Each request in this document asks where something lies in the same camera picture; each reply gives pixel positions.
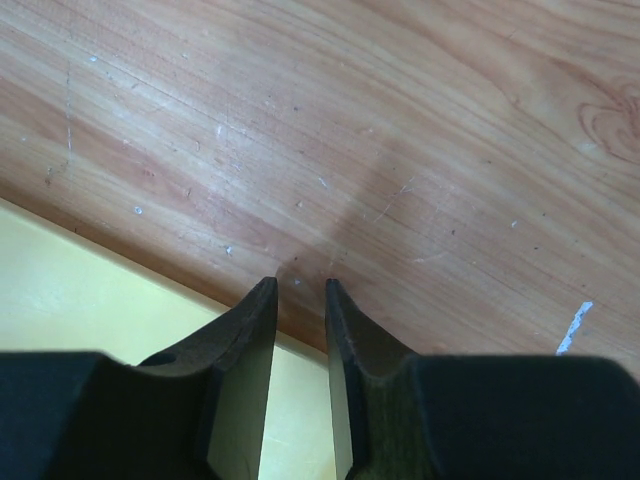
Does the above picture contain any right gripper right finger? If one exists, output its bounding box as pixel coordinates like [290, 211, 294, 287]
[325, 279, 639, 479]

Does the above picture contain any yellow plastic tray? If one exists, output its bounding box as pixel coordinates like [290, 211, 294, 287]
[1, 201, 336, 479]

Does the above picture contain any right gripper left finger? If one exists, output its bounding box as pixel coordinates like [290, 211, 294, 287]
[1, 277, 278, 479]

